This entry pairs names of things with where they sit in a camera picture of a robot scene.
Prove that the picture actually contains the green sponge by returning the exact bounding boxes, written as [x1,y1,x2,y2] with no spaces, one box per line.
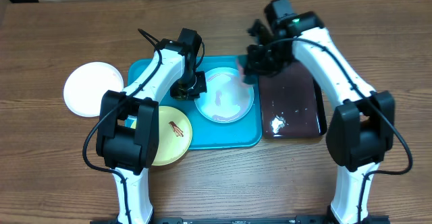
[236,56,257,86]

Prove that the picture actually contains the light blue plate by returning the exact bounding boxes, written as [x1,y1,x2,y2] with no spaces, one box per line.
[194,67,254,123]

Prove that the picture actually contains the white plate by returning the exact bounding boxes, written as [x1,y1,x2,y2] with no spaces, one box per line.
[63,61,124,117]

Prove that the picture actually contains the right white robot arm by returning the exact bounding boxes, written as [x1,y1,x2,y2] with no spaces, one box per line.
[241,0,395,223]

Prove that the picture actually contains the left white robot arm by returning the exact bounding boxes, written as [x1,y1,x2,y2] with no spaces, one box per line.
[89,28,207,223]

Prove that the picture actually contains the black water tray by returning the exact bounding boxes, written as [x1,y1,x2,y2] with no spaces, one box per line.
[259,62,327,139]

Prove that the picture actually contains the yellow plate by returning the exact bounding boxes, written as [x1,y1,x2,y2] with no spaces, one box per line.
[130,105,194,167]

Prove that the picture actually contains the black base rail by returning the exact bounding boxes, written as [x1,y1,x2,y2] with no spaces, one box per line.
[90,215,390,224]

